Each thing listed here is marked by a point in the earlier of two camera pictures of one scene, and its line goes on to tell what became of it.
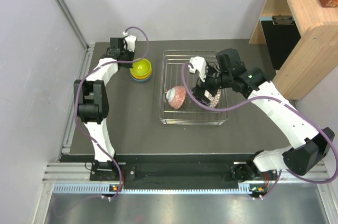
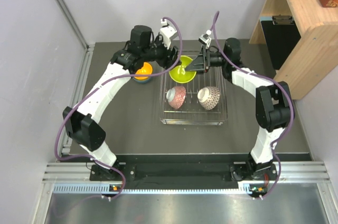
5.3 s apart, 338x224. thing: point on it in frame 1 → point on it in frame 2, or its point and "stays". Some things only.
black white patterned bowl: (176, 96) stays
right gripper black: (198, 91) → (202, 63)
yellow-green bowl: (141, 68) → (179, 74)
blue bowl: (141, 81) stays
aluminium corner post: (89, 46) stays
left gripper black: (131, 54) → (167, 63)
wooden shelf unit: (316, 53) stays
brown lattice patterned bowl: (213, 99) stays
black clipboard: (282, 36) stays
